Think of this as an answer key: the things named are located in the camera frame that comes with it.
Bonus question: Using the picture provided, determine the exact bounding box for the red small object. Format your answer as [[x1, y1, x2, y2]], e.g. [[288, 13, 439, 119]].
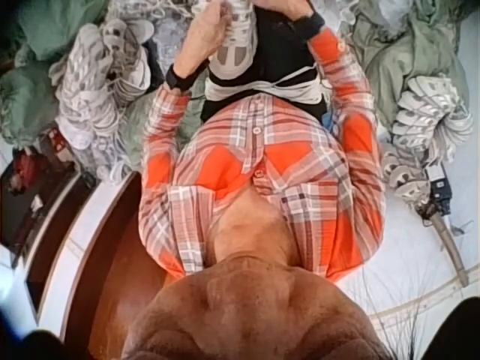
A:
[[10, 148, 41, 179]]

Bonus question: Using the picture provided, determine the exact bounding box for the person's left hand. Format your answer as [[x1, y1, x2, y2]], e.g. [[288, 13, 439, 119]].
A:
[[175, 0, 236, 80]]

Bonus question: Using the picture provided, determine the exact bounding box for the white grey cloth strap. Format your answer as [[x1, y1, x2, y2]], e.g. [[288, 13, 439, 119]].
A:
[[204, 62, 328, 105]]

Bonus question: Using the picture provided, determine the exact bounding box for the heap of white patterned sneakers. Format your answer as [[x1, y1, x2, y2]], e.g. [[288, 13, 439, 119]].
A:
[[47, 0, 206, 181], [381, 74, 476, 206]]

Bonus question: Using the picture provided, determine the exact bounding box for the black wrist band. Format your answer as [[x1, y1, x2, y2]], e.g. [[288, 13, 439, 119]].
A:
[[288, 10, 326, 41], [164, 62, 209, 93]]

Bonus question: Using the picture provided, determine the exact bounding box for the black white small device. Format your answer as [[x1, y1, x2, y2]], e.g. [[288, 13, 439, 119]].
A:
[[425, 163, 455, 219]]

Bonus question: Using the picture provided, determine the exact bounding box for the person's right hand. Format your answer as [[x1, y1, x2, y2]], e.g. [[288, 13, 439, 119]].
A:
[[258, 0, 315, 23]]

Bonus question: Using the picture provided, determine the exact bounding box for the white grey sneaker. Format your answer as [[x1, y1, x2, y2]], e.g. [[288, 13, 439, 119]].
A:
[[207, 0, 260, 82]]

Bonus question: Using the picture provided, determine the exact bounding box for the brown wooden furniture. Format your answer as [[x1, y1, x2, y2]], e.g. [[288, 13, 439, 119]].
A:
[[61, 170, 185, 360]]

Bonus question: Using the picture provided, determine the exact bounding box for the green cloth sack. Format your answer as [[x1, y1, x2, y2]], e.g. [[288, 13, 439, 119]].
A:
[[350, 0, 468, 127], [0, 0, 108, 149]]

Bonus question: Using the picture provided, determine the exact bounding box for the dark cabinet with white frame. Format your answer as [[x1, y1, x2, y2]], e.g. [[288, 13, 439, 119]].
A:
[[0, 164, 91, 316]]

